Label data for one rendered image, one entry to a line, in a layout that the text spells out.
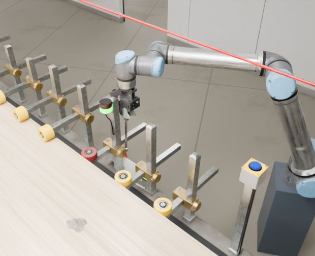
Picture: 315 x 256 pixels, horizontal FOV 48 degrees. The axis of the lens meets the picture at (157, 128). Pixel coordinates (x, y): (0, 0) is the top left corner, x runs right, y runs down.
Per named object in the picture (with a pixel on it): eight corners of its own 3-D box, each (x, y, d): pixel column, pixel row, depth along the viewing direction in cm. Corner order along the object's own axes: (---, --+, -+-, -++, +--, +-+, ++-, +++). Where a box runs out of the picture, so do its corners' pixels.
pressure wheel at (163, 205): (152, 214, 162) (152, 197, 155) (169, 212, 163) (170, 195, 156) (154, 228, 156) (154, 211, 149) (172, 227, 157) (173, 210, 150)
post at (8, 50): (25, 105, 256) (8, 43, 227) (27, 107, 255) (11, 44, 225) (21, 107, 254) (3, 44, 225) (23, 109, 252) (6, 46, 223)
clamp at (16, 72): (12, 68, 245) (10, 62, 242) (23, 75, 238) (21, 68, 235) (4, 71, 241) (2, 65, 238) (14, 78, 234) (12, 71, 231)
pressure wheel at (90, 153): (92, 160, 191) (90, 144, 183) (102, 167, 186) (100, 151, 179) (80, 167, 186) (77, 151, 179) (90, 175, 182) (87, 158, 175)
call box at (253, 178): (248, 172, 135) (251, 157, 130) (264, 181, 132) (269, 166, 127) (238, 182, 131) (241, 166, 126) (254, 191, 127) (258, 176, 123)
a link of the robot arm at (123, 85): (112, 77, 167) (127, 70, 173) (113, 86, 170) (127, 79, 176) (125, 84, 163) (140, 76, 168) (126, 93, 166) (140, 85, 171)
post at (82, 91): (91, 150, 216) (81, 82, 186) (95, 153, 214) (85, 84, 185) (86, 153, 214) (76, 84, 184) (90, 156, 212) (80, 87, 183)
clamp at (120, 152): (109, 144, 198) (109, 136, 195) (126, 155, 190) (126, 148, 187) (102, 149, 194) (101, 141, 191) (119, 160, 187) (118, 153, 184)
